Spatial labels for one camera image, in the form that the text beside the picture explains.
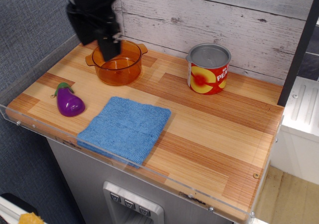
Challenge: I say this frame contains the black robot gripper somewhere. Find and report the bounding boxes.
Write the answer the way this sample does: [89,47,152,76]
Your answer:
[66,0,121,61]

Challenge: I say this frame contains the purple toy eggplant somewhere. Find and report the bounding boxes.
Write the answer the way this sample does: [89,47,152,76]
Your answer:
[54,82,86,117]

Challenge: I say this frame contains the blue folded cloth napkin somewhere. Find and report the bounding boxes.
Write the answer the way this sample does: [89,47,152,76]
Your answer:
[77,97,171,168]

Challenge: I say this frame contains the amber glass pot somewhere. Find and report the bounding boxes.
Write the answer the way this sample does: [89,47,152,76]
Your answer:
[85,40,148,86]

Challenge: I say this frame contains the clear acrylic table guard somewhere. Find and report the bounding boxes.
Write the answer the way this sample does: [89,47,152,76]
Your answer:
[0,19,285,220]

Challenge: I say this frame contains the red peach can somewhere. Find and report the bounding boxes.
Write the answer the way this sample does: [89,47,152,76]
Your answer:
[186,43,231,95]

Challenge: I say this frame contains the silver toy fridge cabinet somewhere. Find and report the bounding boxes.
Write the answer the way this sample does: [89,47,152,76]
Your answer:
[48,139,231,224]

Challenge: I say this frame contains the black yellow object corner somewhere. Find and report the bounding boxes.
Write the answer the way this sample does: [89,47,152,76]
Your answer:
[0,193,38,224]

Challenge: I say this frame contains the white ribbed side unit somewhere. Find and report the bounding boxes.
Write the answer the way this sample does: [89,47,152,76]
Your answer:
[270,77,319,184]

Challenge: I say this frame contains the dark right frame post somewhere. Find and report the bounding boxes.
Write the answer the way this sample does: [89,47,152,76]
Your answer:
[277,0,319,107]

